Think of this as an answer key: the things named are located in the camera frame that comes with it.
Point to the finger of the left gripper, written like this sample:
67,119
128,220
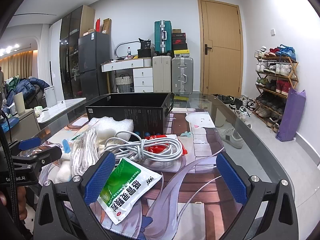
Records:
37,157
19,146

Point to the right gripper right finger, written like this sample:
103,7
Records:
268,209

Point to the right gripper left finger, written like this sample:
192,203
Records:
63,210

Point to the white blue plush toy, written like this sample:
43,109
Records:
64,173

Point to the white foam block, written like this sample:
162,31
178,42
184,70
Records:
107,127

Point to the green white medicine sachet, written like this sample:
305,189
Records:
124,187

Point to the red white balloon glue packet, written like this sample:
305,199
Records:
162,146

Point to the person's left hand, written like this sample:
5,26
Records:
21,192

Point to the grey marble side cabinet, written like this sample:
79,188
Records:
50,114

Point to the blue down jacket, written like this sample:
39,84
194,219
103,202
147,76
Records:
31,88

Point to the anime print desk mat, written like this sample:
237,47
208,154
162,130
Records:
191,201

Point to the white sneaker on floor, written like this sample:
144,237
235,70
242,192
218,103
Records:
232,137

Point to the purple bag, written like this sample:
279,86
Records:
292,115

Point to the woven laundry basket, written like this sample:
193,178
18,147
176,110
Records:
124,84

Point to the black refrigerator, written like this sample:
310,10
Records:
94,50

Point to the black cardboard box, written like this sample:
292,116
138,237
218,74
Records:
148,111

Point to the dark glass cabinet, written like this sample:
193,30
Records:
73,26

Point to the plastic water bottle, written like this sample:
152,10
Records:
129,55

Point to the white drawer desk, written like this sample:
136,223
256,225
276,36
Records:
142,72

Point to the black bag on desk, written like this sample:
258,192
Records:
145,48

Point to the wooden shoe rack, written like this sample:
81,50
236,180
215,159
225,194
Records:
276,76

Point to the beige suitcase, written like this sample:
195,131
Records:
161,71

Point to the silver suitcase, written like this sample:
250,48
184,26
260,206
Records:
182,73

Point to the teal suitcase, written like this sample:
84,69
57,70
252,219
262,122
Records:
163,37

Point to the stack of shoe boxes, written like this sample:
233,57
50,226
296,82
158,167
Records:
179,43

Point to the wooden door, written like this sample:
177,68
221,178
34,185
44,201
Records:
221,48

